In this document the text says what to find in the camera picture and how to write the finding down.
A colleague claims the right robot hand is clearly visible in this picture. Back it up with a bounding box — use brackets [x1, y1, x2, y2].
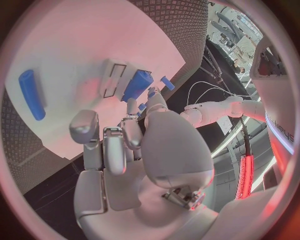
[68, 91, 216, 240]

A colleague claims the white task board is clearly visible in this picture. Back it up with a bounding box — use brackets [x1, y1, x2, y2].
[3, 0, 188, 161]

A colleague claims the blue peg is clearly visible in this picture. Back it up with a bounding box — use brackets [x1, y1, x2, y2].
[160, 75, 176, 91]

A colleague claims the blue block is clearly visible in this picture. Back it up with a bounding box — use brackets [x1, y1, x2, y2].
[120, 69, 155, 102]

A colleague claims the glowing light bar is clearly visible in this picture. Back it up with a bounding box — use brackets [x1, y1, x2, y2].
[234, 153, 256, 201]

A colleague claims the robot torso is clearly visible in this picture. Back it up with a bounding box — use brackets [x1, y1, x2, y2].
[248, 36, 297, 188]

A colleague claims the long blue cylinder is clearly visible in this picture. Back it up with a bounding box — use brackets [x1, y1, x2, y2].
[17, 69, 47, 121]

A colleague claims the white cable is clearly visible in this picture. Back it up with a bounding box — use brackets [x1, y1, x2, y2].
[194, 87, 255, 105]
[186, 81, 238, 108]

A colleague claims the black cable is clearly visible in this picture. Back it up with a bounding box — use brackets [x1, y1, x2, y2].
[238, 116, 254, 157]

